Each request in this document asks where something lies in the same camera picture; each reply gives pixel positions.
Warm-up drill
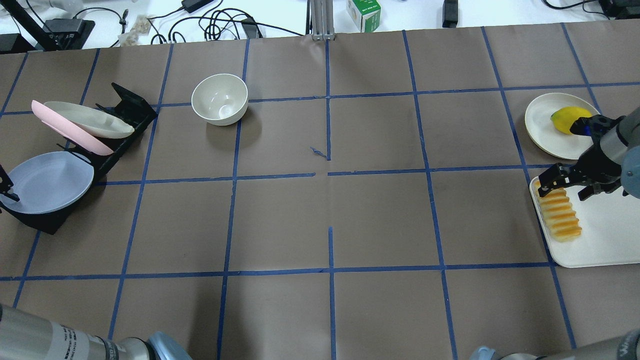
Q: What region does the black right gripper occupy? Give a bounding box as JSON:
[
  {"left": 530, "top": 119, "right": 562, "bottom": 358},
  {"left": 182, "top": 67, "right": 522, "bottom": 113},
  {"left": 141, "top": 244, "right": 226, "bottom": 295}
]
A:
[{"left": 537, "top": 145, "right": 622, "bottom": 201}]

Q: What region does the yellow ridged bread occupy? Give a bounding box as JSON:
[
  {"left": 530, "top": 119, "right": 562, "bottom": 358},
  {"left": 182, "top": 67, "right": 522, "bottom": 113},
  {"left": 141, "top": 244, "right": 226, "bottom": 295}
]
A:
[{"left": 534, "top": 179, "right": 583, "bottom": 243}]

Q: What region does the blue plate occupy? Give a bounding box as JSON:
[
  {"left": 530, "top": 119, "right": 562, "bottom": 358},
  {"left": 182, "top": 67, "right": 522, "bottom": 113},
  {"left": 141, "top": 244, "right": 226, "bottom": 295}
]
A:
[{"left": 0, "top": 151, "right": 95, "bottom": 215}]

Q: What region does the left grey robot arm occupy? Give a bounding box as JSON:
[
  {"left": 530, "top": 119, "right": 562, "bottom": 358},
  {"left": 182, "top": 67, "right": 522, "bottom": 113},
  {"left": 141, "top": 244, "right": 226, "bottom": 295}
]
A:
[{"left": 1, "top": 152, "right": 190, "bottom": 360}]

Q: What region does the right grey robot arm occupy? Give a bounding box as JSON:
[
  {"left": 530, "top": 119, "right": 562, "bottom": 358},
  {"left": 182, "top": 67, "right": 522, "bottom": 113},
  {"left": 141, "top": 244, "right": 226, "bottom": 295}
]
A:
[{"left": 469, "top": 108, "right": 639, "bottom": 360}]

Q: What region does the cream plate with lemon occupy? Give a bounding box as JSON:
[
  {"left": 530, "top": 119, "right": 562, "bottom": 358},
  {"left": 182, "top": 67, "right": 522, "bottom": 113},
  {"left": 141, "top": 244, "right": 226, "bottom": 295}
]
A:
[{"left": 525, "top": 92, "right": 599, "bottom": 161}]

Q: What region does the pink plate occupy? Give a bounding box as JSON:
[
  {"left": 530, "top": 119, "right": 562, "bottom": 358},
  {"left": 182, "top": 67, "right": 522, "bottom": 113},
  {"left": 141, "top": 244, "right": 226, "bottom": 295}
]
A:
[{"left": 30, "top": 100, "right": 114, "bottom": 157}]

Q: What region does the cream plate in rack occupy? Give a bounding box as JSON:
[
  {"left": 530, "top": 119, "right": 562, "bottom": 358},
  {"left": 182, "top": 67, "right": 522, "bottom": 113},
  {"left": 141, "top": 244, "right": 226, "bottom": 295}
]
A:
[{"left": 45, "top": 101, "right": 135, "bottom": 139}]

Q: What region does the black plate rack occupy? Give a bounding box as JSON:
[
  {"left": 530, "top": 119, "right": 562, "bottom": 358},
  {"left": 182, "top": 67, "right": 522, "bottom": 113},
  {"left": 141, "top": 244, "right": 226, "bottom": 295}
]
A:
[{"left": 1, "top": 82, "right": 158, "bottom": 235}]

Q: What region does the white serving tray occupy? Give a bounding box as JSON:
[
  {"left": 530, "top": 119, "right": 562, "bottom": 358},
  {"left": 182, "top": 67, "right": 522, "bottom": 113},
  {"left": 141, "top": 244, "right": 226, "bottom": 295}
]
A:
[{"left": 541, "top": 186, "right": 640, "bottom": 268}]

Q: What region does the yellow lemon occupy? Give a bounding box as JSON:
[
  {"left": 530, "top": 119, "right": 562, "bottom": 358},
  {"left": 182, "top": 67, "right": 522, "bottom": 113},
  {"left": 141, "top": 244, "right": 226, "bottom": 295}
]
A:
[{"left": 550, "top": 106, "right": 593, "bottom": 135}]

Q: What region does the black monitor stand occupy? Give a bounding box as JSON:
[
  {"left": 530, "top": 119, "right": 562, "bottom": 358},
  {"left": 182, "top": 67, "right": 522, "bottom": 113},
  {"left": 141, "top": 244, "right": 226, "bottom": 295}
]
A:
[{"left": 1, "top": 0, "right": 95, "bottom": 51}]

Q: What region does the bag of nuts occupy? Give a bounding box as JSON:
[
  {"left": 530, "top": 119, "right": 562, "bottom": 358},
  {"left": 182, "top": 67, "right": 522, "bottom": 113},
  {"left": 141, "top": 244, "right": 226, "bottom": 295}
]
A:
[{"left": 118, "top": 14, "right": 152, "bottom": 47}]

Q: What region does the cream ceramic bowl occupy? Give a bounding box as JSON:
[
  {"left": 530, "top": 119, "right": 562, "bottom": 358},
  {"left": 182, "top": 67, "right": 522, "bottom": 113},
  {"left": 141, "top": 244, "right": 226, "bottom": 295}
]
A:
[{"left": 190, "top": 73, "right": 249, "bottom": 126}]

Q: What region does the black power adapter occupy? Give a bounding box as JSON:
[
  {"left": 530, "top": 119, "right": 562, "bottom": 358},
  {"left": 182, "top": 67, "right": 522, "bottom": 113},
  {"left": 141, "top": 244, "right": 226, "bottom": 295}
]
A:
[{"left": 181, "top": 0, "right": 213, "bottom": 14}]

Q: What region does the green white carton box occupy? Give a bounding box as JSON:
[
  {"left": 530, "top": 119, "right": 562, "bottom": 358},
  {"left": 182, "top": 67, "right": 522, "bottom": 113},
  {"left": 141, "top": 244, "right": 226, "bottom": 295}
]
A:
[{"left": 346, "top": 0, "right": 382, "bottom": 34}]

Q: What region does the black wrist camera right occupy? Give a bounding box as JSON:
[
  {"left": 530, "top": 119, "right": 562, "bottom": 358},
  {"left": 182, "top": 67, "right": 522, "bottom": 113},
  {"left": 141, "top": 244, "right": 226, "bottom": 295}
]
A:
[{"left": 569, "top": 114, "right": 626, "bottom": 144}]

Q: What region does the aluminium frame post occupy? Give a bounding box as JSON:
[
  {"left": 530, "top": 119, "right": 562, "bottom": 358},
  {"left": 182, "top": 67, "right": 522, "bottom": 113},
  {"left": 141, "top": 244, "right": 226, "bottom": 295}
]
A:
[{"left": 305, "top": 0, "right": 335, "bottom": 41}]

